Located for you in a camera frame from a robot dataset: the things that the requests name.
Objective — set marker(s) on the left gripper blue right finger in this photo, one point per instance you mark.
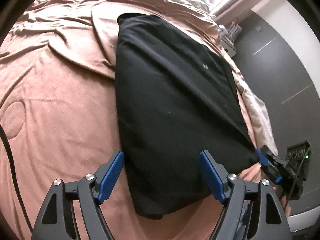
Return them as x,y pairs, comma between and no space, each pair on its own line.
267,218

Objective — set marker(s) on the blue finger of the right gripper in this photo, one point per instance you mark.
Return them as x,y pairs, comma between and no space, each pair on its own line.
278,180
262,159

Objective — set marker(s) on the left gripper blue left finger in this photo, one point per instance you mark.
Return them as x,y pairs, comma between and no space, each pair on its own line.
56,218

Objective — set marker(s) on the black collared shirt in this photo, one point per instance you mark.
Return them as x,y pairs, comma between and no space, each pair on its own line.
175,98

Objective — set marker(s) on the person's right hand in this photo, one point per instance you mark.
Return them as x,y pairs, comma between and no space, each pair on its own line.
283,200

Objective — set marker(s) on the dark grey wardrobe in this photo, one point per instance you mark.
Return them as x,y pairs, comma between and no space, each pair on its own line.
276,75

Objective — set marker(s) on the terracotta pink duvet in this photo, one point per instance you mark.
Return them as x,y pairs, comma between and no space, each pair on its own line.
58,105

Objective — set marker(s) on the white bedside cabinet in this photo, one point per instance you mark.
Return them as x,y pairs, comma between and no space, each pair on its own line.
228,37

